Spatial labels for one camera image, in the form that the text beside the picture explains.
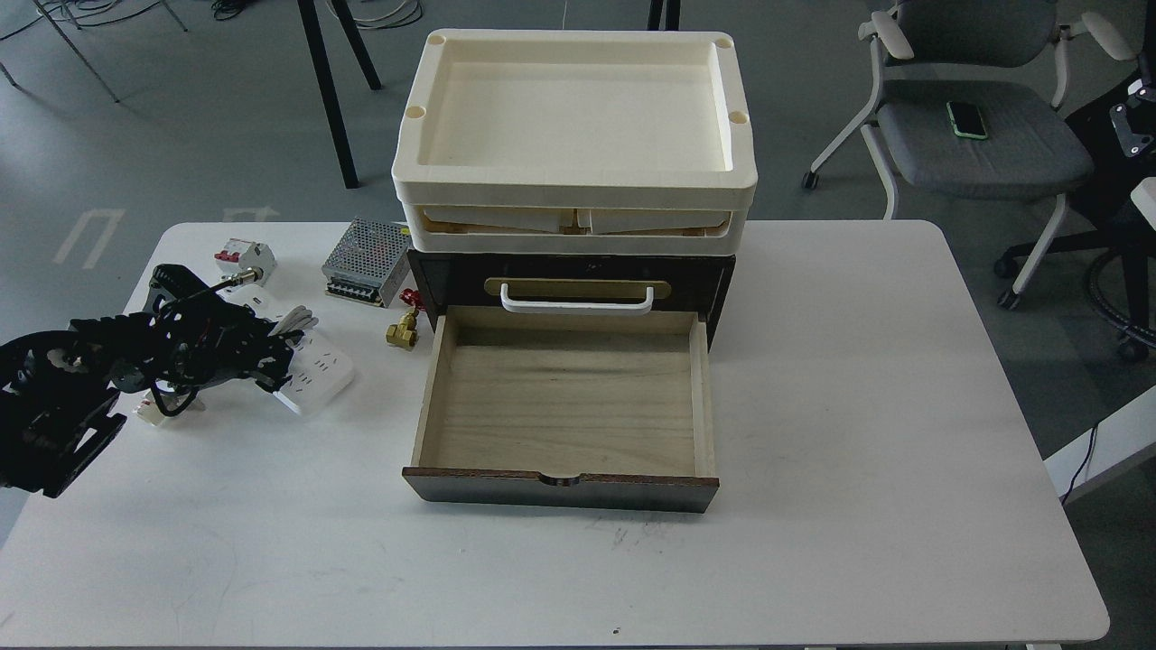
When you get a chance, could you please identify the cream plastic tray lower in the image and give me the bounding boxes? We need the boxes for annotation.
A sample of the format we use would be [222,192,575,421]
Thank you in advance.
[402,204,747,254]

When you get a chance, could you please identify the silver mesh power supply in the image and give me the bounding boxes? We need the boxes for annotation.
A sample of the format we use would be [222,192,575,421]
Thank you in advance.
[323,217,412,308]

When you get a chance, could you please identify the brass valve red handle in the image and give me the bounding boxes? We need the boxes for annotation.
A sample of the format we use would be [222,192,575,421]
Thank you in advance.
[385,288,425,350]

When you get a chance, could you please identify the green smartphone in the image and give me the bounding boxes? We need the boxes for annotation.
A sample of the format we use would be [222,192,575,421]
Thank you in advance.
[946,99,988,141]

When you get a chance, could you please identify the cream plastic tray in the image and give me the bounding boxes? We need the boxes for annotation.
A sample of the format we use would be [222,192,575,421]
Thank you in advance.
[392,29,757,210]
[402,204,747,254]

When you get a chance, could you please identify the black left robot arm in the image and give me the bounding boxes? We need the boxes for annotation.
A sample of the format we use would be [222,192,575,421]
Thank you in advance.
[1,264,317,497]

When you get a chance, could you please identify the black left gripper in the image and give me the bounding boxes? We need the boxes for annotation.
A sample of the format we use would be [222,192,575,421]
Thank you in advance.
[71,264,305,416]

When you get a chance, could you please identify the black table leg stand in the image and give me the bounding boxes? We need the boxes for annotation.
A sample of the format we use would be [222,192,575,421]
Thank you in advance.
[296,0,383,190]

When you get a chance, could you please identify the white circuit breaker red switch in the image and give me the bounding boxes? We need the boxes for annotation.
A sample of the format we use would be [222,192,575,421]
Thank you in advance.
[214,238,276,285]

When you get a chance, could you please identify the white side table edge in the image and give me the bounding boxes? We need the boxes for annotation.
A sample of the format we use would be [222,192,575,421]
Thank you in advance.
[1045,387,1155,505]

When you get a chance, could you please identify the grey office chair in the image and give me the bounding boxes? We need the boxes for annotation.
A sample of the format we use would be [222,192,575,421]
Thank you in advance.
[802,1,1153,362]

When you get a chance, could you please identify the open wooden drawer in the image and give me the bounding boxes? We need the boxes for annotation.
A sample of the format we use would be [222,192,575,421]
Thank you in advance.
[402,306,720,514]

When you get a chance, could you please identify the white power strip with cable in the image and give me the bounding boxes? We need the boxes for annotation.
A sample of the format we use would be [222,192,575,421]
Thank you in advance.
[227,285,356,416]

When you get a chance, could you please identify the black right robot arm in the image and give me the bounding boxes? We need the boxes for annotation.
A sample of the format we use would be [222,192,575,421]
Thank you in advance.
[1066,73,1153,361]

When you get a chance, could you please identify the cream plastic tray top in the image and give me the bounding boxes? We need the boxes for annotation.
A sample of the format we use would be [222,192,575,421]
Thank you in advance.
[392,29,757,210]

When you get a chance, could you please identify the white drawer handle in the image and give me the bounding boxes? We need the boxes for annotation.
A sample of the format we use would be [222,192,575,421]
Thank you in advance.
[499,283,654,316]

